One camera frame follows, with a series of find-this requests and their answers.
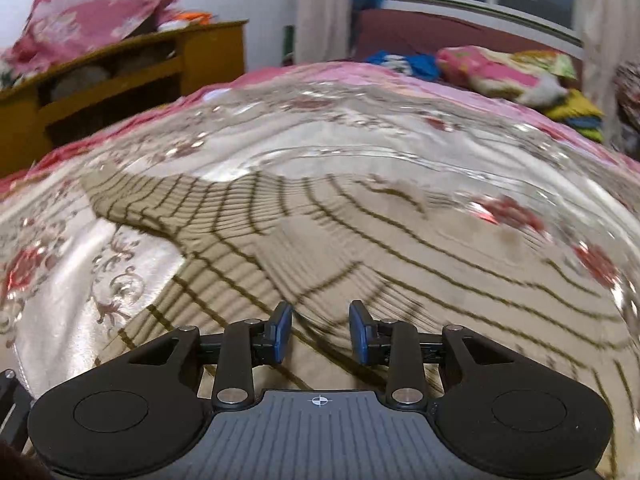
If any pink floral folded quilt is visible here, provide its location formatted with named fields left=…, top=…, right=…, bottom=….
left=435, top=46, right=578, bottom=108

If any right beige curtain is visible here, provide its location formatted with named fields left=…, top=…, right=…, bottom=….
left=575, top=0, right=639, bottom=145

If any red floral cloth on cabinet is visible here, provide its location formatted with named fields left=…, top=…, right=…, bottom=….
left=1, top=0, right=177, bottom=78

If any left beige curtain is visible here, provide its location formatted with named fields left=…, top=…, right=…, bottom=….
left=294, top=0, right=352, bottom=64

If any beige curtain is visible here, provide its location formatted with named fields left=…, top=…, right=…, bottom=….
left=575, top=0, right=639, bottom=145
left=294, top=0, right=352, bottom=64

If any yellow folded blanket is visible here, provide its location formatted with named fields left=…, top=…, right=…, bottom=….
left=544, top=89, right=604, bottom=143

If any dark red headboard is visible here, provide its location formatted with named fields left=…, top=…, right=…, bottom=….
left=350, top=9, right=582, bottom=88

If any blue garment on bed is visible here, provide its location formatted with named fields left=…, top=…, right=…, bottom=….
left=366, top=51, right=440, bottom=81

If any floral satin bedspread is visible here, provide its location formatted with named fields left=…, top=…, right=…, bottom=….
left=1, top=63, right=639, bottom=396

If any beige striped knit sweater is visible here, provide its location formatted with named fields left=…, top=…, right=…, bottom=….
left=82, top=168, right=639, bottom=479

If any dark floral bundle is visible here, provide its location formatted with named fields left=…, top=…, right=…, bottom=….
left=613, top=58, right=640, bottom=130

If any wooden cabinet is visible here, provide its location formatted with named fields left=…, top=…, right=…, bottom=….
left=1, top=21, right=245, bottom=177

